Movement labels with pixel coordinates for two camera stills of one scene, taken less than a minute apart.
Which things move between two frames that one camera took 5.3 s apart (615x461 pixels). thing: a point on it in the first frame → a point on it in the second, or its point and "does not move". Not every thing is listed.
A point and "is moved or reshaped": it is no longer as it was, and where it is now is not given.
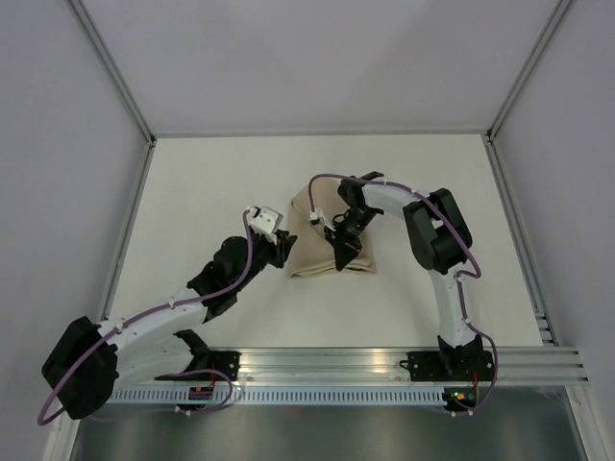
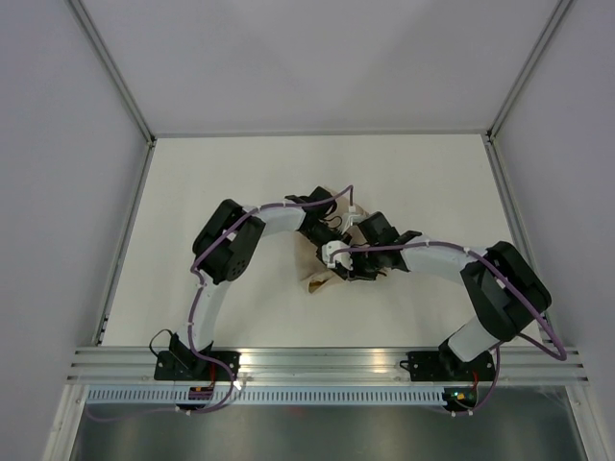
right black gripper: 346,250 → 356,273
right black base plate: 430,366 does not move
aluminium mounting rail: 381,366 does not move
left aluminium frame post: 108,59 does not move
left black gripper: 281,250 → 339,235
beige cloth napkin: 310,252 is moved or reshaped
